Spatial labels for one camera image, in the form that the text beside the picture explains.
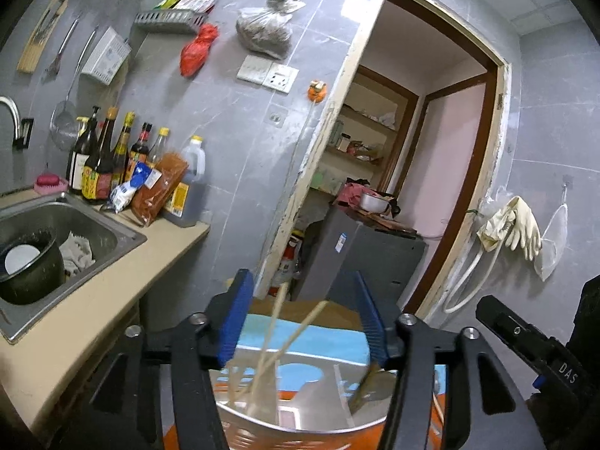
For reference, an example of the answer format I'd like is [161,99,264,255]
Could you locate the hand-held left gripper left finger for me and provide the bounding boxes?
[51,269,256,450]

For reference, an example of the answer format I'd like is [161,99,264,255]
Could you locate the grey metal cabinet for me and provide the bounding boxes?
[289,205,428,316]

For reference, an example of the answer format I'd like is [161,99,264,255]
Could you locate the hanging metal strainer ladle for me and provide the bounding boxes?
[49,25,100,152]

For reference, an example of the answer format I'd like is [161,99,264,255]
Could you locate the large oil jug yellow cap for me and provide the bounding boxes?
[163,135,207,228]

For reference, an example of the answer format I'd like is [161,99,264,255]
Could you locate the black wall plate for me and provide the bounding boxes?
[13,117,35,151]

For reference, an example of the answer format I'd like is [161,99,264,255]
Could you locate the grey wall rack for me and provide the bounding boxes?
[134,9,209,35]

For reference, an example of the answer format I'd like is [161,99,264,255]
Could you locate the pink scrub brush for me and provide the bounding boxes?
[33,173,69,194]

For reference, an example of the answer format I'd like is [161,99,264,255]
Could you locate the dark bottle red cap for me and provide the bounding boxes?
[128,122,154,166]

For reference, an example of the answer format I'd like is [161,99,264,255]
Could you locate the red plastic bag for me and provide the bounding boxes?
[180,23,221,78]

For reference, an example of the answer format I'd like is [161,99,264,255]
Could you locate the white plate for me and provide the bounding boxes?
[4,244,41,276]

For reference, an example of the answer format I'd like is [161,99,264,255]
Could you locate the striped blue orange brown blanket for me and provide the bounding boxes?
[162,297,448,450]

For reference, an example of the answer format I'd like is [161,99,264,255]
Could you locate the cream rubber gloves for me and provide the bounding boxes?
[477,195,543,262]

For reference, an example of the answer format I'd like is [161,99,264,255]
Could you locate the white hanging wall box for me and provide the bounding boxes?
[80,26,132,86]

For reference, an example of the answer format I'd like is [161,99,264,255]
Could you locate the red white bottle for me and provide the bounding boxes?
[276,229,306,288]

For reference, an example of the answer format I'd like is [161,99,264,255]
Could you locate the chrome faucet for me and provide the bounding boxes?
[0,96,23,142]

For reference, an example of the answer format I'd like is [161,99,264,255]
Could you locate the steel spoon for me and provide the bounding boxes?
[349,361,395,413]

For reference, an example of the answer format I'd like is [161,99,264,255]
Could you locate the wooden door frame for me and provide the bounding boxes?
[255,0,511,324]

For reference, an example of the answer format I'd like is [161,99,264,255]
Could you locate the blue white packet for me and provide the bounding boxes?
[108,161,163,213]

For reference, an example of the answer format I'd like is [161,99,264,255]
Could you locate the white wall socket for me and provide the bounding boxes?
[261,63,300,93]

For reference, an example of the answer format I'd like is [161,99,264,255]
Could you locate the dark sauce bottle red label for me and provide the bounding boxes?
[81,107,119,205]

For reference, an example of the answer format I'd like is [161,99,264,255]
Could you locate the pink cloth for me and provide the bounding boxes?
[334,180,377,208]

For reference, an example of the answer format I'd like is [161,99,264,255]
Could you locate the stainless steel sink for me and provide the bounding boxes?
[0,191,148,344]

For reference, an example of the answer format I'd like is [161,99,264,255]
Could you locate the white wall switch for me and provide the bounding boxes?
[236,54,273,86]

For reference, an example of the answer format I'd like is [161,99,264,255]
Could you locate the beige kitchen counter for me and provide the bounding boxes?
[0,186,211,448]

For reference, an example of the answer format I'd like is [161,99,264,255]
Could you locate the grey dish cloth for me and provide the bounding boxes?
[60,231,95,278]

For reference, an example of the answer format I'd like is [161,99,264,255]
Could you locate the dark bottle yellow pump cap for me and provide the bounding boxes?
[66,105,100,196]

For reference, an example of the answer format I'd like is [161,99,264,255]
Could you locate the clear bottle yellow cap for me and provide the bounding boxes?
[149,126,171,170]

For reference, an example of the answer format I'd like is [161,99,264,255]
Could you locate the white plastic utensil holder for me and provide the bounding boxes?
[208,349,446,450]

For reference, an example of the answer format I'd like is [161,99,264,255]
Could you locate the hanging metal spatula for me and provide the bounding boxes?
[44,13,84,81]

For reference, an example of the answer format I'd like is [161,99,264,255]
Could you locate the white bowl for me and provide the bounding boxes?
[358,192,392,215]

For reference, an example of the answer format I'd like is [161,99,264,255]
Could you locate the hanging bamboo board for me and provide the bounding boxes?
[16,0,88,74]

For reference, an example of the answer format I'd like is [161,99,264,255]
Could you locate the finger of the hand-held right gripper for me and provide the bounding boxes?
[475,294,551,387]

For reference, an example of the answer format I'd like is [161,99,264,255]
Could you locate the dark cooking pot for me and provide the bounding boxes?
[0,229,66,306]

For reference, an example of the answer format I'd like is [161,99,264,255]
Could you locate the wooden shelf unit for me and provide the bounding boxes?
[307,66,420,198]

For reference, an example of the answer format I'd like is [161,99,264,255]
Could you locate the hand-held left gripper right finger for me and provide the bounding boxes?
[353,269,550,450]

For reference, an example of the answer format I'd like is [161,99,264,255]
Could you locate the red orange spice packet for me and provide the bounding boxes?
[130,152,189,228]

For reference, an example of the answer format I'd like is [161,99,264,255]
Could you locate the clear bag of dried goods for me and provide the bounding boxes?
[235,6,293,60]

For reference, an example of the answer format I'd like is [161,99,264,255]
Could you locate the white hose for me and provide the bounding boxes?
[442,238,498,315]

